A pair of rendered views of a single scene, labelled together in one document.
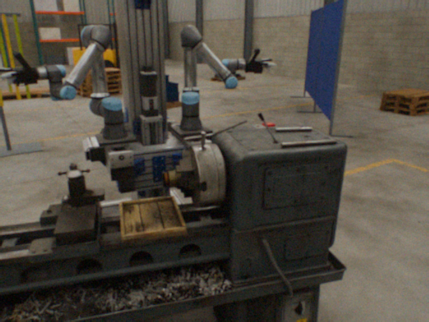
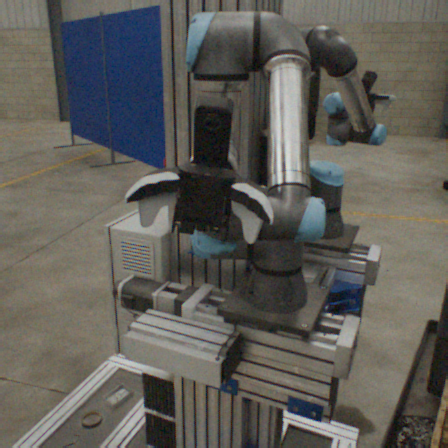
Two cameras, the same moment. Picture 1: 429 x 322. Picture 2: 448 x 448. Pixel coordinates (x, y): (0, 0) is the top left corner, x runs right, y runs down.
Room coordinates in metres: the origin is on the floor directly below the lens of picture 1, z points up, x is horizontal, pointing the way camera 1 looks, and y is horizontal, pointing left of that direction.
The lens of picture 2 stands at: (1.46, 1.37, 1.72)
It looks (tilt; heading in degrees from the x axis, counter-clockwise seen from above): 20 degrees down; 318
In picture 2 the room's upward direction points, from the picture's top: straight up
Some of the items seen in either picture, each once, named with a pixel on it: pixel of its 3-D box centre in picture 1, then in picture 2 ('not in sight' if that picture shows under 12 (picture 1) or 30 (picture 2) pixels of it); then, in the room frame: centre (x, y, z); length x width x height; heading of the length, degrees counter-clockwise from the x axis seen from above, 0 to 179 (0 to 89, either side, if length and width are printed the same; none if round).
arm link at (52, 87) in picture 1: (57, 91); (225, 218); (1.99, 0.87, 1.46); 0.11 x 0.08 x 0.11; 44
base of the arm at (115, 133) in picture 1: (114, 128); (277, 278); (2.09, 0.59, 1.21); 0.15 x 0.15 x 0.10
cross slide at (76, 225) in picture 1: (77, 213); not in sight; (1.50, 0.65, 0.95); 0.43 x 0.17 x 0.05; 15
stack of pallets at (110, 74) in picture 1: (100, 82); not in sight; (10.76, 3.36, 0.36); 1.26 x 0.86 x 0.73; 132
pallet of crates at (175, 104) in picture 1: (154, 91); not in sight; (8.81, 1.42, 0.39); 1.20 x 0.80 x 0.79; 129
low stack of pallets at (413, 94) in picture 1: (410, 101); not in sight; (8.44, -4.80, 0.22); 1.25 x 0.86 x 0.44; 124
